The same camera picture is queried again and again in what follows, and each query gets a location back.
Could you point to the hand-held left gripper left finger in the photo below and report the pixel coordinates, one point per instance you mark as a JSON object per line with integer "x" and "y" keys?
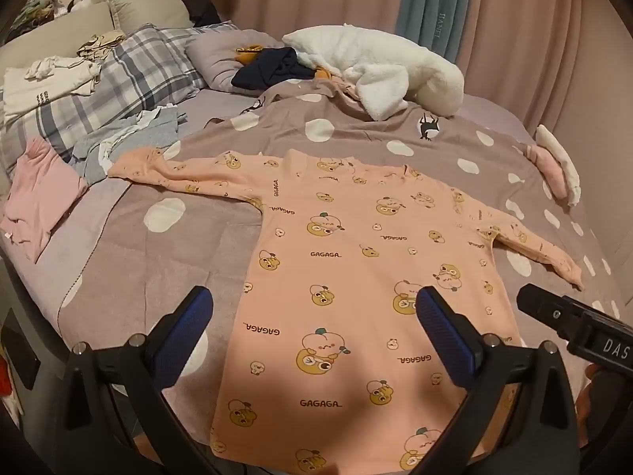
{"x": 185, "y": 326}

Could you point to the pink curtain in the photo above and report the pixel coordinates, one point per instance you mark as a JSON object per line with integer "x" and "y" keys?
{"x": 519, "y": 34}

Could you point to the bed with mauve sheet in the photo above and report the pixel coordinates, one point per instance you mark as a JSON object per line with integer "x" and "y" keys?
{"x": 212, "y": 104}

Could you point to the plain pink garment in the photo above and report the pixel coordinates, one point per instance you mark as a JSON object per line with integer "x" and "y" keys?
{"x": 39, "y": 193}

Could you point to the white fleece garment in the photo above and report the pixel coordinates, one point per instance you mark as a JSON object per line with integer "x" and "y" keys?
{"x": 376, "y": 59}

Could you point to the person's right hand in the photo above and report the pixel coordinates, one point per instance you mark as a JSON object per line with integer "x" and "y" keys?
{"x": 589, "y": 373}

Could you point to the white folded garment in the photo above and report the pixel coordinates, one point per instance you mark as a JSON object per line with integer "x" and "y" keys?
{"x": 561, "y": 153}

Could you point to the teal curtain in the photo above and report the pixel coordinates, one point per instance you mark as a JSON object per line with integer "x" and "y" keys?
{"x": 435, "y": 5}

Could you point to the orange toy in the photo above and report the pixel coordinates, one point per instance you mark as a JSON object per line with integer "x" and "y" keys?
{"x": 245, "y": 52}

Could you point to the mauve pillow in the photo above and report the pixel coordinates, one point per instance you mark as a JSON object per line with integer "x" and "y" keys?
{"x": 212, "y": 54}

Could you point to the black bedside panel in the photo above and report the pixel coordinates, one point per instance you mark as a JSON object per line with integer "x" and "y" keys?
{"x": 20, "y": 351}

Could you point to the pink folded garment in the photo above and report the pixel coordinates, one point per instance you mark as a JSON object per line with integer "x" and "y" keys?
{"x": 546, "y": 168}

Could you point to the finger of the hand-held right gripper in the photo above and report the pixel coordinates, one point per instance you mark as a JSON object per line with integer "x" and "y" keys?
{"x": 541, "y": 307}

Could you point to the white folded clothes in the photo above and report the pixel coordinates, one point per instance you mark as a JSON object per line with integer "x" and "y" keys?
{"x": 49, "y": 84}

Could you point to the beige patterned cloth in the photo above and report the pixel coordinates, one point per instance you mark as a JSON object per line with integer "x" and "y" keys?
{"x": 99, "y": 42}

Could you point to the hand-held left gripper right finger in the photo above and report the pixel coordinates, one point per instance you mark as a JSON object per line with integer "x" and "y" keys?
{"x": 445, "y": 336}

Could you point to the mauve polka dot blanket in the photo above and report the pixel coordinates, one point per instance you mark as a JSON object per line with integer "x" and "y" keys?
{"x": 371, "y": 123}

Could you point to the navy cloth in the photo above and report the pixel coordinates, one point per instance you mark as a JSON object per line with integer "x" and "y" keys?
{"x": 267, "y": 72}

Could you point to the grey-blue garment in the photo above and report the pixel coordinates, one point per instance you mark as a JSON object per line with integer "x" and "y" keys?
{"x": 138, "y": 133}

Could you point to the pink cartoon print shirt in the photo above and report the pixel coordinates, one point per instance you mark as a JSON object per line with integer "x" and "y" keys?
{"x": 346, "y": 257}

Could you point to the dark brown pillow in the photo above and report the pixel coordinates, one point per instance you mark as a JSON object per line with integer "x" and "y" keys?
{"x": 198, "y": 7}

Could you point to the plaid pillow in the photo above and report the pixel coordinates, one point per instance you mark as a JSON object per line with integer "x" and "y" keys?
{"x": 133, "y": 69}

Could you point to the green patterned cloth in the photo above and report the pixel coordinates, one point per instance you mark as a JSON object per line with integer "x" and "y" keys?
{"x": 29, "y": 10}

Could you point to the beige headboard cushion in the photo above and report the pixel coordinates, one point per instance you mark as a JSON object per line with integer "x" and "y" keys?
{"x": 59, "y": 24}
{"x": 148, "y": 12}

